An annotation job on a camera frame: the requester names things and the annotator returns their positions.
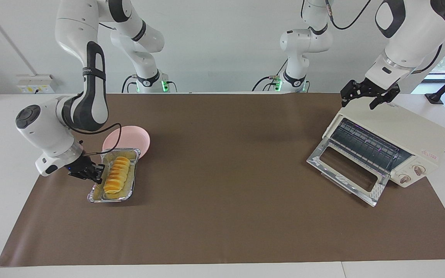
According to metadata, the white toaster oven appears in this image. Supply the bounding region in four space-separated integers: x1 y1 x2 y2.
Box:
322 101 445 188

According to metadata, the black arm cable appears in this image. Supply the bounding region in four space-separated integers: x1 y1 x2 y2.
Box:
70 123 123 157
325 0 443 74

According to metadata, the black base cable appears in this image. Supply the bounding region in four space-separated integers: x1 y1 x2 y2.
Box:
121 75 138 93
251 58 289 92

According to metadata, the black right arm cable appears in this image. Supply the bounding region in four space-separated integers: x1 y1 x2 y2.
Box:
70 123 123 157

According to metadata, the brown paper table mat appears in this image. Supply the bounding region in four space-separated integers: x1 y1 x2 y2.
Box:
0 92 445 268

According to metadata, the aluminium foil tray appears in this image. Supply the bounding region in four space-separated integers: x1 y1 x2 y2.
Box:
87 148 141 203

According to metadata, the golden ridged bread loaf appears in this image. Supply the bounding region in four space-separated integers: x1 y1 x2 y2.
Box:
104 156 131 195

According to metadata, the white wall socket box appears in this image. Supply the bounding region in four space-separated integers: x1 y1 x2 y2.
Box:
16 74 58 94

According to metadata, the pink round plate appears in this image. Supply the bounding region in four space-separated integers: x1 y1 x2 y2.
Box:
102 125 151 159

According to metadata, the glass oven door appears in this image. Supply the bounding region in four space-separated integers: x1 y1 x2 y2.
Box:
306 139 390 207

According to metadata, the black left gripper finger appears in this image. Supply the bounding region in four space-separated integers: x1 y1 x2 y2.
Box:
340 81 359 107
369 86 401 110

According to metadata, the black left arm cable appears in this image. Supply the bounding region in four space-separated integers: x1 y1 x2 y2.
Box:
325 0 443 74

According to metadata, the wire oven rack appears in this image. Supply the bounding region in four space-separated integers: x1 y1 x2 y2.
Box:
329 118 412 174

